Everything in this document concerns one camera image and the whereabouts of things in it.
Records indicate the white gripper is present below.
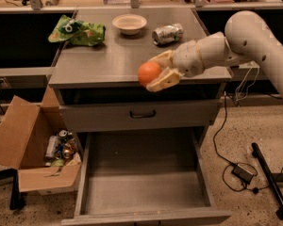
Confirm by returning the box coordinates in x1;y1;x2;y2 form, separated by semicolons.
146;40;205;92

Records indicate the orange fruit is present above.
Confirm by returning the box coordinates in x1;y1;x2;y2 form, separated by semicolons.
138;61;161;88

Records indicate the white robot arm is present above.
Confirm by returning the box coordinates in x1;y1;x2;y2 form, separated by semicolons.
146;10;283;99

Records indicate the grey drawer cabinet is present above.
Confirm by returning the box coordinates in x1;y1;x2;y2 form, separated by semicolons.
48;7;233;134

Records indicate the open grey drawer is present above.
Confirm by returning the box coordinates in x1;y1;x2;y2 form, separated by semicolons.
61;128;231;226

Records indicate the crushed silver soda can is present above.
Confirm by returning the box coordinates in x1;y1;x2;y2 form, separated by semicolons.
152;24;184;45

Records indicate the white paper bowl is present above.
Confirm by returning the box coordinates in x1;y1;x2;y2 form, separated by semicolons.
112;14;147;36

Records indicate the white power strip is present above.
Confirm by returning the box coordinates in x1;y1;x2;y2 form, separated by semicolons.
239;61;259;70

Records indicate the green chip bag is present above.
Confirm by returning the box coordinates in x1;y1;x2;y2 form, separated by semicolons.
48;15;106;47

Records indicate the cardboard box of trash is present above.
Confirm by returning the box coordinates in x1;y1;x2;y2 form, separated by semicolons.
0;88;81;195

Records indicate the black metal stand leg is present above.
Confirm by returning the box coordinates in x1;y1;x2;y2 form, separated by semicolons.
251;142;283;220

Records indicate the black stand foot left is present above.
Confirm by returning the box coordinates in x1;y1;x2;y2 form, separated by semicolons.
0;169;25;210

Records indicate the closed grey drawer with handle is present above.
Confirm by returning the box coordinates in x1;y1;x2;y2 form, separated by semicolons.
59;100;220;133

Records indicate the black power adapter with cable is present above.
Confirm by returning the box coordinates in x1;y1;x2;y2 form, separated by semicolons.
213;93;258;192

